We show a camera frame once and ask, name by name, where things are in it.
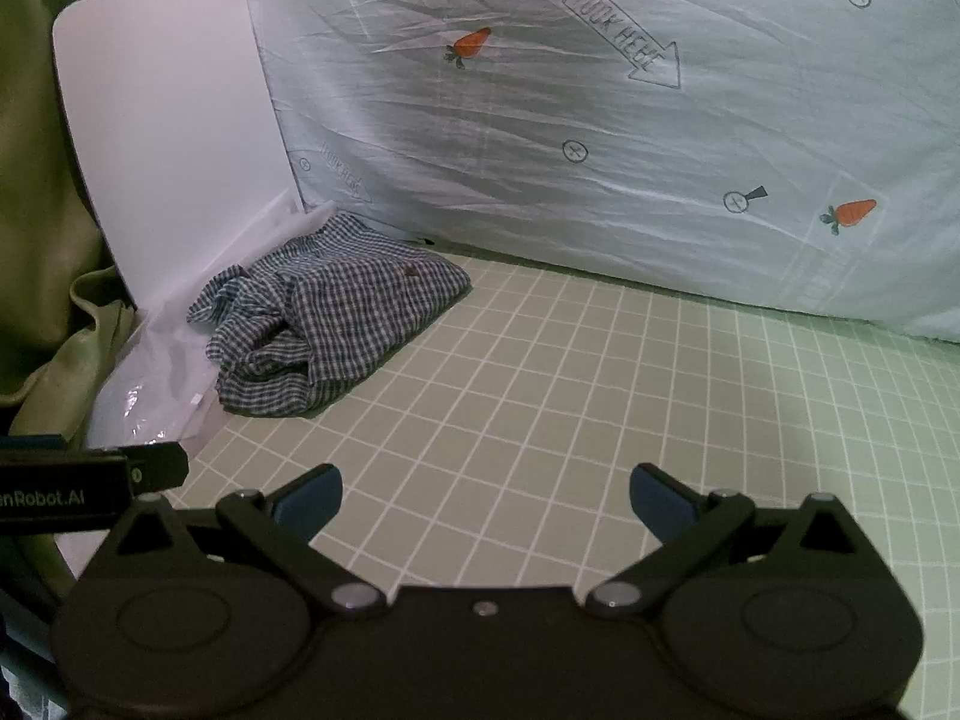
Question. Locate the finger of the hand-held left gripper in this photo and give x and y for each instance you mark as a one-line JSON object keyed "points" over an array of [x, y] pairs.
{"points": [[161, 469]]}

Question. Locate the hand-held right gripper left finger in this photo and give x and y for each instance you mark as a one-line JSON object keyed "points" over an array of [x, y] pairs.
{"points": [[311, 504]]}

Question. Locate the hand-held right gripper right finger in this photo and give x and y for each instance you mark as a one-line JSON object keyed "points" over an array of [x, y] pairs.
{"points": [[660, 504]]}

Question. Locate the blue checked shirt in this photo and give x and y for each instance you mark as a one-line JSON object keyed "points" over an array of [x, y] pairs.
{"points": [[345, 315]]}

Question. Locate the clear plastic bag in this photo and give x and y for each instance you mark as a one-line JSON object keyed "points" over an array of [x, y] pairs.
{"points": [[142, 390]]}

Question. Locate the green cloth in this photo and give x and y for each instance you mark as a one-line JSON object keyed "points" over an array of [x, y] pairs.
{"points": [[37, 165]]}

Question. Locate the white board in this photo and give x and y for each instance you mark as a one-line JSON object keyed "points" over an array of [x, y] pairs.
{"points": [[165, 127]]}

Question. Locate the pale carrot print quilt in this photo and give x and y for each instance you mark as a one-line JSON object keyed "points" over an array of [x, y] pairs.
{"points": [[600, 127]]}

